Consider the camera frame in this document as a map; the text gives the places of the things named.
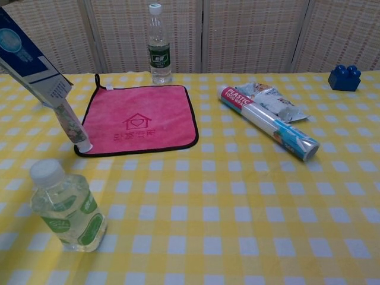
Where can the floral toothpaste tube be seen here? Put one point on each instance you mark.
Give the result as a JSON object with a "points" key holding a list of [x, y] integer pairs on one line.
{"points": [[72, 124]]}

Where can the blue toothpaste box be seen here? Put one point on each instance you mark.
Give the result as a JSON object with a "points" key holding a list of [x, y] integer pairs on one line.
{"points": [[17, 50]]}

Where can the pink towel with black trim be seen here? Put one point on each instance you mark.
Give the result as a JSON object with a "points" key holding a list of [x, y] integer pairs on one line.
{"points": [[142, 118]]}

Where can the yellow white checkered tablecloth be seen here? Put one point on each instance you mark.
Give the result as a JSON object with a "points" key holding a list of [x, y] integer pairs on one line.
{"points": [[222, 207]]}

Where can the plastic food wrap roll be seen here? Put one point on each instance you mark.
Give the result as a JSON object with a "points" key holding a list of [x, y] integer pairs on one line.
{"points": [[267, 121]]}

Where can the tall clear water bottle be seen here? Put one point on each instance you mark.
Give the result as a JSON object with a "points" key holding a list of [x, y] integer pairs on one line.
{"points": [[160, 59]]}

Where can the white blue snack bag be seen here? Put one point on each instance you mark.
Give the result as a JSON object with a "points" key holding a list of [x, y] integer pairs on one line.
{"points": [[274, 102]]}

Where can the beige woven folding screen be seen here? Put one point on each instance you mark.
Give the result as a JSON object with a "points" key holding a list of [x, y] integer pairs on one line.
{"points": [[252, 35]]}

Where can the short clear bottle white cap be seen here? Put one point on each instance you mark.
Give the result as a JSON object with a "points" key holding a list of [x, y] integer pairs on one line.
{"points": [[68, 207]]}

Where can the blue building block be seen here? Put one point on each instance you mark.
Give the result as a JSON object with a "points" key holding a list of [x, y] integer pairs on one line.
{"points": [[344, 80]]}

